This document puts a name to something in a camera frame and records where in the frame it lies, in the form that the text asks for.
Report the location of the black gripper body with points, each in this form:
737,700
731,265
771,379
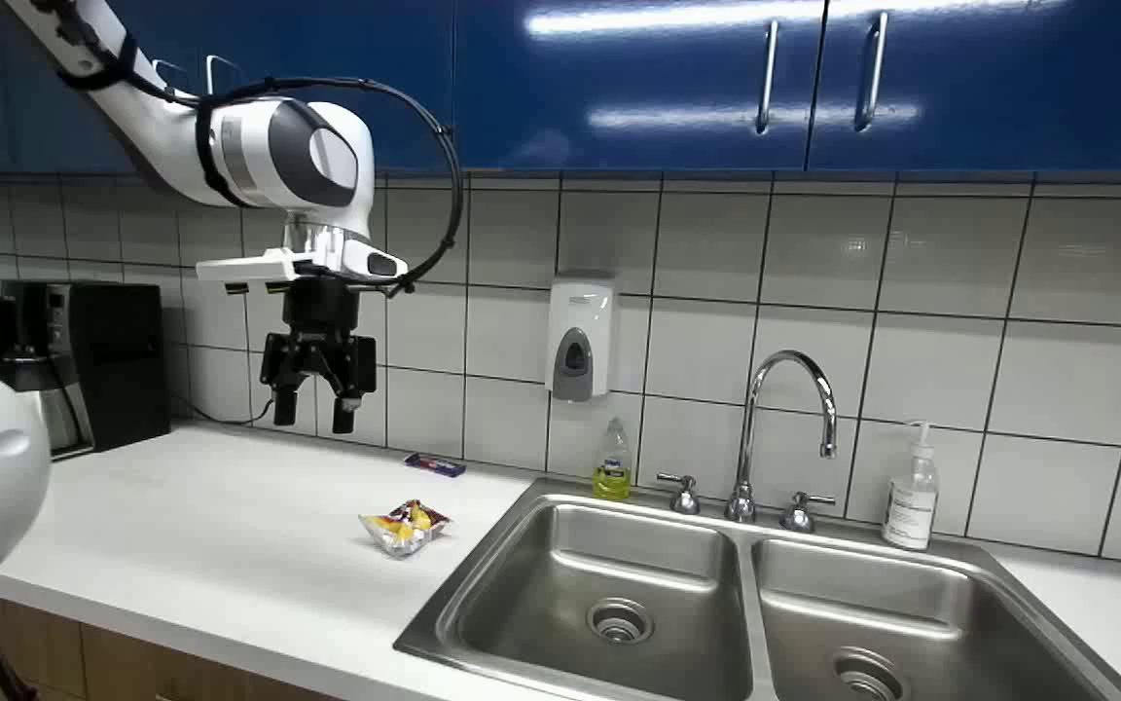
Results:
319,336

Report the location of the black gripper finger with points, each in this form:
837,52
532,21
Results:
348,401
286,401

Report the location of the yellow red chips packet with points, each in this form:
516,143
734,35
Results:
407,528

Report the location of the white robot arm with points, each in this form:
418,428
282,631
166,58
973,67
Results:
314,160

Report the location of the small dark purple packet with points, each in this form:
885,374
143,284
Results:
436,463

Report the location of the stainless steel double sink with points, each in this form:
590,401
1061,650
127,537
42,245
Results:
635,601

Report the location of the black coffee maker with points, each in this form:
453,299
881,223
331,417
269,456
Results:
90,352

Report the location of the yellow dish soap bottle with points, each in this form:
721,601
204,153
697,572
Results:
614,463

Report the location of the blue upper cabinet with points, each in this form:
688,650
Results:
666,86

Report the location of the wooden lower cabinet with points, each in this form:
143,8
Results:
66,659

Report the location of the chrome gooseneck faucet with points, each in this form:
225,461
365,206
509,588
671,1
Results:
782,448

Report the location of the clear pump soap bottle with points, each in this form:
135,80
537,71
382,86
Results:
912,497

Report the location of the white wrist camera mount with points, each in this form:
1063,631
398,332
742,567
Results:
337,249

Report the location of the white wall soap dispenser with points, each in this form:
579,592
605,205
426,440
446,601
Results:
580,319

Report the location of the left chrome faucet handle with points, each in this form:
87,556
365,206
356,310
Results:
683,497

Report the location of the chrome faucet handle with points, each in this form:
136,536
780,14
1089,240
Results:
683,497
799,510

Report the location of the right chrome faucet handle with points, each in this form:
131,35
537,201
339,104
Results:
799,510

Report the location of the silver left cabinet handle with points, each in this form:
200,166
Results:
766,106

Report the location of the silver cabinet handle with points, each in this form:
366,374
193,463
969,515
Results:
766,106
878,56

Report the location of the silver right cabinet handle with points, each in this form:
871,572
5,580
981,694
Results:
878,56

